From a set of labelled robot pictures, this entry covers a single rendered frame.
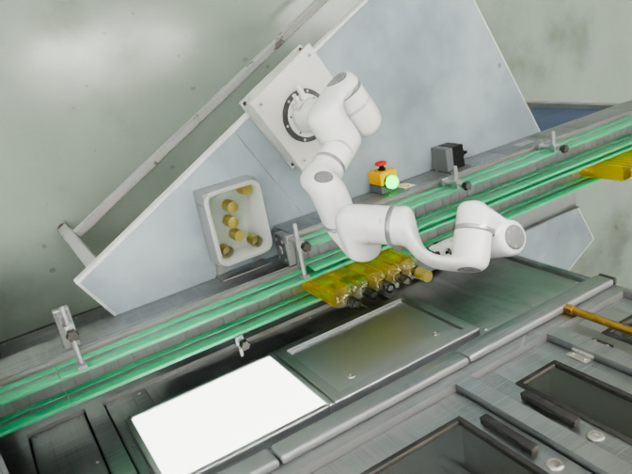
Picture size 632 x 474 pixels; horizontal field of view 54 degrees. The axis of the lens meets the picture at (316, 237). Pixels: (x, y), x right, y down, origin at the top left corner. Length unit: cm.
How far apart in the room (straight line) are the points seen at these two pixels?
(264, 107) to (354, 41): 41
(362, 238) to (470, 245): 23
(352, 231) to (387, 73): 90
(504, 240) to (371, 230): 27
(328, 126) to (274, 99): 35
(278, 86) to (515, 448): 112
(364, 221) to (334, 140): 29
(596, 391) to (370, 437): 53
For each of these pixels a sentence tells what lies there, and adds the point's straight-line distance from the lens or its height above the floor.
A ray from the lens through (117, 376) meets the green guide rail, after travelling 174.
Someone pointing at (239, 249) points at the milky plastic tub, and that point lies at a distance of 188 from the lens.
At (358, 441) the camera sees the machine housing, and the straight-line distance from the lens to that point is 147.
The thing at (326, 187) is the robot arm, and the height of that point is 129.
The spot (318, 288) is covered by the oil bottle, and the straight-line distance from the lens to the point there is 180.
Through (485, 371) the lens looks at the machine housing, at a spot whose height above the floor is 143.
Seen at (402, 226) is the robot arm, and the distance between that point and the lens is 129.
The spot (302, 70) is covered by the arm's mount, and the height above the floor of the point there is 82.
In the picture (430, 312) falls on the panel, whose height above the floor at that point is 115.
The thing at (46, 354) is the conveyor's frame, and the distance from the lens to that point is 177.
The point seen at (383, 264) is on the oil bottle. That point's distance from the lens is 184.
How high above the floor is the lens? 246
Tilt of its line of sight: 57 degrees down
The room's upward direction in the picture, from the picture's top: 112 degrees clockwise
